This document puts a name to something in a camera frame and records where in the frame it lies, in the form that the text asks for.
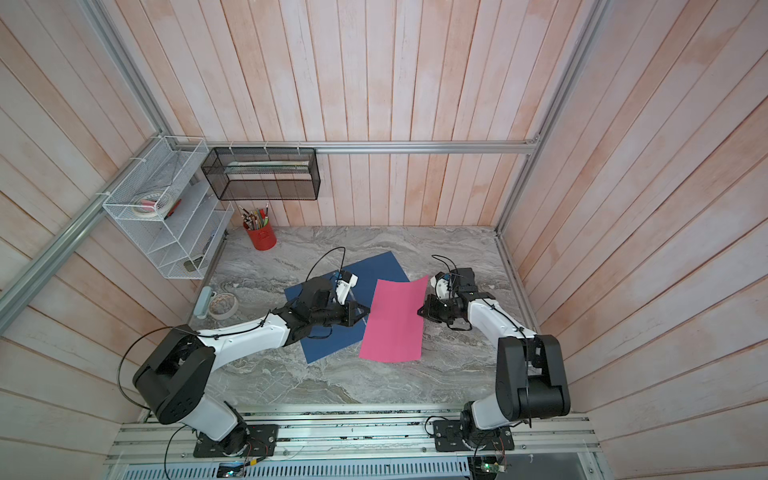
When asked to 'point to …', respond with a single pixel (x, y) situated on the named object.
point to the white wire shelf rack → (182, 243)
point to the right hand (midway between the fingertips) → (419, 309)
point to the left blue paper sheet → (324, 342)
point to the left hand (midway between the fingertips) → (369, 315)
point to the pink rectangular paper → (395, 323)
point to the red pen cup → (262, 239)
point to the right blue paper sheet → (381, 267)
